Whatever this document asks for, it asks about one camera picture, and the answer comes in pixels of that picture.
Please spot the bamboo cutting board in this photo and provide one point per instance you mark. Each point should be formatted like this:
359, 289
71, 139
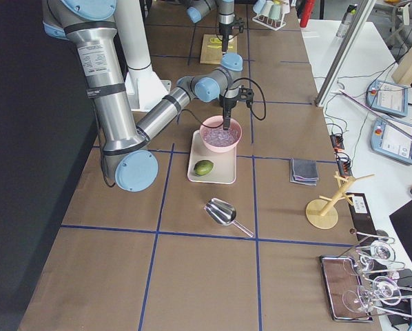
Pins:
214, 56

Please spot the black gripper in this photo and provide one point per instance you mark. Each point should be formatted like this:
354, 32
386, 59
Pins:
224, 28
227, 103

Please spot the clear ice cubes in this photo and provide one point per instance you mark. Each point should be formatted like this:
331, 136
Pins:
219, 137

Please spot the cream plastic tray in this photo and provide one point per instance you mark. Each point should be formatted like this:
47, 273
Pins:
224, 170

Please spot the wooden mug tree stand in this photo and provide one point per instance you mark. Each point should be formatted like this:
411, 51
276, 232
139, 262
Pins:
321, 212

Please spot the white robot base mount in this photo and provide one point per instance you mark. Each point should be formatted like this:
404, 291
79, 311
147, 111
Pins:
144, 88

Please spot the green lime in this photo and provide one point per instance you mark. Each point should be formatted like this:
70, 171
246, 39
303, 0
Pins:
203, 167

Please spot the white cup rack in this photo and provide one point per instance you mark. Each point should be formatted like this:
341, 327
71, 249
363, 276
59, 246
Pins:
271, 14

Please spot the black framed tray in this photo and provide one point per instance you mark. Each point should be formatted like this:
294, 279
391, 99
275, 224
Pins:
338, 277

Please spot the folded grey cloth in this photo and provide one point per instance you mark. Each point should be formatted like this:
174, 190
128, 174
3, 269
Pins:
303, 171

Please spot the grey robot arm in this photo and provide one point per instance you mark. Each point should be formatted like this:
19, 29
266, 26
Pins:
91, 27
197, 10

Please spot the black power strip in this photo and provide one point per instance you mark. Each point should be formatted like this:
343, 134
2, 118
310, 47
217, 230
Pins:
337, 142

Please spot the pink bowl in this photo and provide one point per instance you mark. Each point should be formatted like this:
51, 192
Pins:
217, 122

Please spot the steel ice scoop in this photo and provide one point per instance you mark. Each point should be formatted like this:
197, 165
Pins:
224, 214

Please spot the aluminium frame post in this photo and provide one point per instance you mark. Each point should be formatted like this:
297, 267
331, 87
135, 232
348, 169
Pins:
360, 18

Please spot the upper teach pendant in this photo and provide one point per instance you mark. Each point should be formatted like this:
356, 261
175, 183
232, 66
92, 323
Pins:
389, 98

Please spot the red fire extinguisher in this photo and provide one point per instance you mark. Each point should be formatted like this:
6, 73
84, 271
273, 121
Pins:
307, 8

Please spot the upper lemon slice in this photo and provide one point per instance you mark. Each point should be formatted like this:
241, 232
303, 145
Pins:
215, 40

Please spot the lower teach pendant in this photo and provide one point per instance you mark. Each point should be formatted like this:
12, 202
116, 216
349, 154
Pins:
388, 141

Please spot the yellow plastic knife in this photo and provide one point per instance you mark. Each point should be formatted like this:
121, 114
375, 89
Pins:
219, 46

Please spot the wine glass rack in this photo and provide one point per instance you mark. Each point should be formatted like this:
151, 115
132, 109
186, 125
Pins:
373, 260

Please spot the teach pendant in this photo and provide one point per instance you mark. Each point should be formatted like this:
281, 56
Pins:
388, 141
389, 98

